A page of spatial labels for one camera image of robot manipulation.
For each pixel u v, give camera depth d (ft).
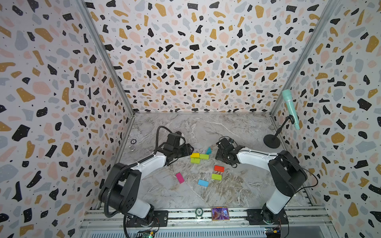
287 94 2.72
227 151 2.41
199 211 2.30
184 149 2.62
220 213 2.45
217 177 2.89
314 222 2.43
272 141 3.46
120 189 1.41
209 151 3.28
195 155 3.21
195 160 3.11
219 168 3.02
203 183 2.83
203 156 3.25
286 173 1.57
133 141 3.39
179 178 2.88
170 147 2.30
